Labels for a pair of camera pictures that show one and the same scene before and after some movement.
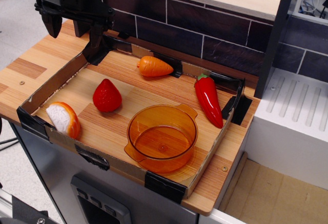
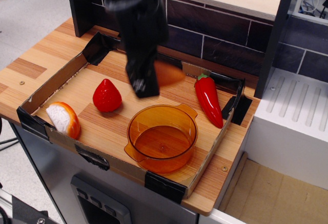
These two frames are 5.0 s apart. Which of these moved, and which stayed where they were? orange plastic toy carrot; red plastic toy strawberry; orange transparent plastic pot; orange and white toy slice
Moved: orange plastic toy carrot
Stayed: orange transparent plastic pot; orange and white toy slice; red plastic toy strawberry
